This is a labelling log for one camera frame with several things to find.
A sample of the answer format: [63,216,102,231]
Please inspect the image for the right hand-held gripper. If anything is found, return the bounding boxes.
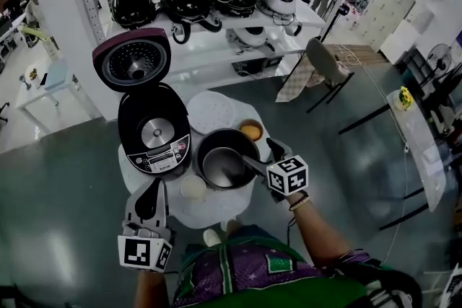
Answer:
[240,137,310,205]

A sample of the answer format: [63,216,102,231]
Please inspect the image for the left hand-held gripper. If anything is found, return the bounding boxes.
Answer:
[117,177,178,273]

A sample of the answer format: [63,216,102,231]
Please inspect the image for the black pot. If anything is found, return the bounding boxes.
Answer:
[196,128,261,191]

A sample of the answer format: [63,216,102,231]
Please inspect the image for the dark maroon rice cooker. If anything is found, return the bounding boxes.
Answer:
[92,27,191,178]

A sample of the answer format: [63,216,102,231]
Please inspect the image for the white perforated steamer tray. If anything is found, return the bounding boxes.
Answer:
[186,92,236,136]

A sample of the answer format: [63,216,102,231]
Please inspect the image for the person's left forearm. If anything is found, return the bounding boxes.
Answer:
[135,267,171,308]

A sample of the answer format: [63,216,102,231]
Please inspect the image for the person's right forearm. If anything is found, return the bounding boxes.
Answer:
[288,190,362,270]

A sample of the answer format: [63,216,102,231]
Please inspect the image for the orange fruit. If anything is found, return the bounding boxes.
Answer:
[240,125,261,141]

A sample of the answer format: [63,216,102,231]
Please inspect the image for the small brown bowl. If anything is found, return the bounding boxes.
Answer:
[239,118,263,142]

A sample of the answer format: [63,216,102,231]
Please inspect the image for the small white round lid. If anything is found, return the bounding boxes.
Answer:
[180,175,208,200]

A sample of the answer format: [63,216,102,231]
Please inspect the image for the small white round table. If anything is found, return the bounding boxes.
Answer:
[118,89,270,230]

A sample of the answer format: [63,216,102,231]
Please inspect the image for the person's white shoe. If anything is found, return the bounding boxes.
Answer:
[202,229,222,248]

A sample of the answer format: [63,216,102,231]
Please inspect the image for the beige checked cloth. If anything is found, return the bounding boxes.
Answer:
[276,53,354,104]

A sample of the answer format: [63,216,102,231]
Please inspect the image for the black equipment case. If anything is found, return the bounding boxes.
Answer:
[232,56,282,78]

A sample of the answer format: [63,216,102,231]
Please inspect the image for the purple green patterned clothing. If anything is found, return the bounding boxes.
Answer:
[173,225,424,308]

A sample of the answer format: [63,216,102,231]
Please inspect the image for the grey shell chair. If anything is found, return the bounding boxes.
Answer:
[305,38,357,115]

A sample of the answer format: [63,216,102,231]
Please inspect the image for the wooden slatted bench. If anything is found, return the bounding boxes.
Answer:
[323,43,389,66]

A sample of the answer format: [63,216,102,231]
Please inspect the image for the white square side table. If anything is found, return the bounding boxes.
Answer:
[14,59,92,128]

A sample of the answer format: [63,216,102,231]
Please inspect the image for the yellow flower vase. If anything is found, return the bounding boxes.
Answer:
[395,85,414,113]

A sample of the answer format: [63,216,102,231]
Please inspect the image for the white metal shelf rack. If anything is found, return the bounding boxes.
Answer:
[70,0,348,84]

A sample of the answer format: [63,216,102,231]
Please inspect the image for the marble top table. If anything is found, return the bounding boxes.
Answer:
[339,89,456,232]

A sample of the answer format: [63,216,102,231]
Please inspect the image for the light blue box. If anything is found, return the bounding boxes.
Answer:
[43,59,71,91]

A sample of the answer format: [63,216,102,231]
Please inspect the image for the black tripod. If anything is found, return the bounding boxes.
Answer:
[319,0,352,45]

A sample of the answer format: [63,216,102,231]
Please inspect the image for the white cabinet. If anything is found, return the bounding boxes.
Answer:
[380,9,435,64]

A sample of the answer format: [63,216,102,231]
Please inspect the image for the beige locker cabinet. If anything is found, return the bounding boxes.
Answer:
[367,0,417,52]

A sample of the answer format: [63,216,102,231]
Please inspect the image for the black standing fan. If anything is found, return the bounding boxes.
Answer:
[427,43,453,84]

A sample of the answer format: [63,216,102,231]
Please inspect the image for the long white office desk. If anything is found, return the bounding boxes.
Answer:
[0,16,23,59]

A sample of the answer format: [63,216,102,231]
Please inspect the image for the bead bracelet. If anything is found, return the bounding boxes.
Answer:
[287,196,313,212]

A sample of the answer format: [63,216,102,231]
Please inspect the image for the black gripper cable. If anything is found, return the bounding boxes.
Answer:
[286,211,295,250]

